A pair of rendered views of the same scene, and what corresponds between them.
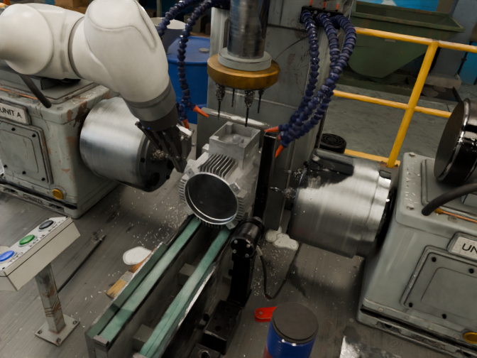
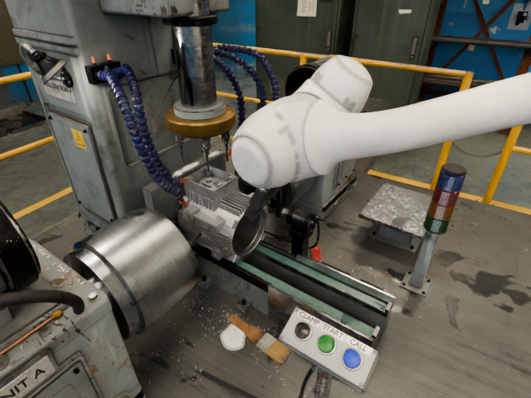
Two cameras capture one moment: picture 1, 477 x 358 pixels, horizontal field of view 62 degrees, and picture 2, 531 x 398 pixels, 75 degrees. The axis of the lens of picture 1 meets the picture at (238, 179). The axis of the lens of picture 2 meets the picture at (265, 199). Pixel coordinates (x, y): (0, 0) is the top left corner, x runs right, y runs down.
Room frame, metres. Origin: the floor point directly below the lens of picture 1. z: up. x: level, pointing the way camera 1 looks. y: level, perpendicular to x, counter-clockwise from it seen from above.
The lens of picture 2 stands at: (0.54, 0.80, 1.63)
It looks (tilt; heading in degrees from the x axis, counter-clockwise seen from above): 33 degrees down; 288
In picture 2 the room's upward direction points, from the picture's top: straight up
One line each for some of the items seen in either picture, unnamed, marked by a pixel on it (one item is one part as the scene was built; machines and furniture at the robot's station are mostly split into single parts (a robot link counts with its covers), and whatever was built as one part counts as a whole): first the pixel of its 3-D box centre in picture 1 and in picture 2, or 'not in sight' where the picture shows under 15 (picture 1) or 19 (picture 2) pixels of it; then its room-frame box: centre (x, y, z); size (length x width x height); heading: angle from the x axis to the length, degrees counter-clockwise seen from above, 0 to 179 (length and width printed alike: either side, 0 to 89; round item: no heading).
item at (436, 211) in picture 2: not in sight; (441, 207); (0.32, -0.09, 1.10); 0.06 x 0.06 x 0.04
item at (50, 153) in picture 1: (57, 135); (11, 381); (1.11, 0.60, 0.99); 0.35 x 0.31 x 0.37; 72
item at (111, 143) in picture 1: (120, 139); (116, 283); (1.04, 0.37, 1.04); 0.37 x 0.25 x 0.25; 72
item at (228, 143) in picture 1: (234, 145); (211, 188); (0.95, 0.02, 1.11); 0.12 x 0.11 x 0.07; 161
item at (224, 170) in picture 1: (226, 180); (224, 219); (0.91, 0.03, 1.01); 0.20 x 0.19 x 0.19; 161
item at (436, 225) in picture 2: not in sight; (437, 220); (0.32, -0.09, 1.05); 0.06 x 0.06 x 0.04
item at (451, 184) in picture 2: (291, 334); (450, 178); (0.32, -0.09, 1.19); 0.06 x 0.06 x 0.04
